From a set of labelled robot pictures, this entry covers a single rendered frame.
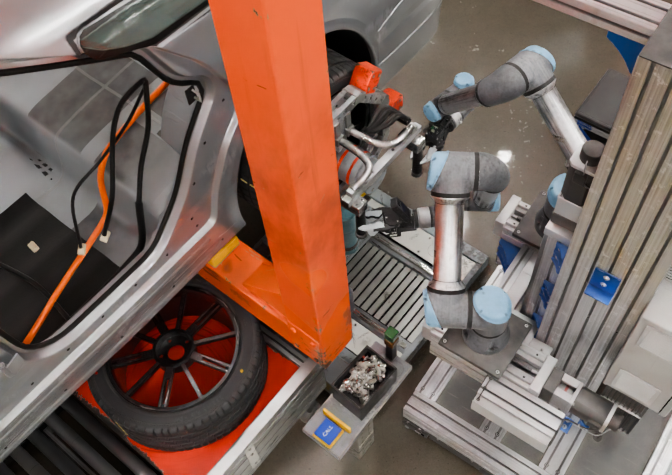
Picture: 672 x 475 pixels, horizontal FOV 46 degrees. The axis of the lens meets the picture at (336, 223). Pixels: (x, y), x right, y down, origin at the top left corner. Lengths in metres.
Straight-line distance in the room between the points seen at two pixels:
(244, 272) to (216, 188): 0.39
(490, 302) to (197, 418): 1.13
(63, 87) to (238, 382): 1.28
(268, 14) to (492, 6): 3.36
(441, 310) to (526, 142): 1.86
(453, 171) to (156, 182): 1.04
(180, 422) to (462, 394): 1.08
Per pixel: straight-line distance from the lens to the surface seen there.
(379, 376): 2.83
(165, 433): 2.94
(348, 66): 2.86
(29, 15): 2.08
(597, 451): 3.21
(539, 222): 2.84
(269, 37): 1.55
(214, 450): 3.12
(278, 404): 3.00
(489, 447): 3.12
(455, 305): 2.42
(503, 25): 4.69
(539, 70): 2.68
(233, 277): 2.92
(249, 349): 2.98
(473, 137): 4.12
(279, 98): 1.67
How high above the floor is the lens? 3.19
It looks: 57 degrees down
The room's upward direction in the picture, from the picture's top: 6 degrees counter-clockwise
